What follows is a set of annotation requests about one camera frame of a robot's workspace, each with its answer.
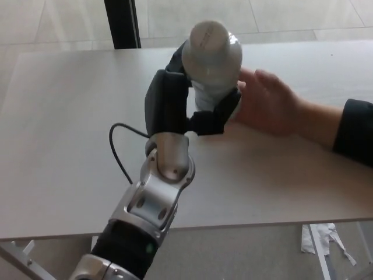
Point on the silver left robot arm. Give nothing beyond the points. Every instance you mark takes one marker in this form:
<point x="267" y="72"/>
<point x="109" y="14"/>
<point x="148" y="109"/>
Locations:
<point x="151" y="204"/>

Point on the black vertical door frame post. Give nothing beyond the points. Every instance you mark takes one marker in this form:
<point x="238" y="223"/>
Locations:
<point x="122" y="23"/>

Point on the crumpled white paper scrap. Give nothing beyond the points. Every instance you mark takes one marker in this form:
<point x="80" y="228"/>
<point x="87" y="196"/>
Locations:
<point x="326" y="233"/>

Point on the person's dark sleeved forearm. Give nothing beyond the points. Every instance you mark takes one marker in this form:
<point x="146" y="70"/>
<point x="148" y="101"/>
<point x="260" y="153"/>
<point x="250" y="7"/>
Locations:
<point x="355" y="131"/>

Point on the white slanted table leg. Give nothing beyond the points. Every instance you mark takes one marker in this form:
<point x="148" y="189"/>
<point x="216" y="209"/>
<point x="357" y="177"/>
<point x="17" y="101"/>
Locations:
<point x="320" y="253"/>

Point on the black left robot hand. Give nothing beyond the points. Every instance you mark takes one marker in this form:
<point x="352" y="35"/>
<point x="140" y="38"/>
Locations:
<point x="164" y="102"/>

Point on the white plastic bottle with cap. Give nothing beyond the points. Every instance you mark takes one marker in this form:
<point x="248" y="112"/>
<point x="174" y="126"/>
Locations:
<point x="211" y="61"/>

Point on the white metal table leg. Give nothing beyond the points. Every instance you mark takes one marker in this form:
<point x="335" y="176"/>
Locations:
<point x="94" y="240"/>

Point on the white metal table frame bracket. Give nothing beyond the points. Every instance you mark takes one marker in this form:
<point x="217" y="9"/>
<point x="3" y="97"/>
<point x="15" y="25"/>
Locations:
<point x="20" y="259"/>

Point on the person's bare hand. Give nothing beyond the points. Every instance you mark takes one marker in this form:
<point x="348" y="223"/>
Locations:
<point x="274" y="108"/>

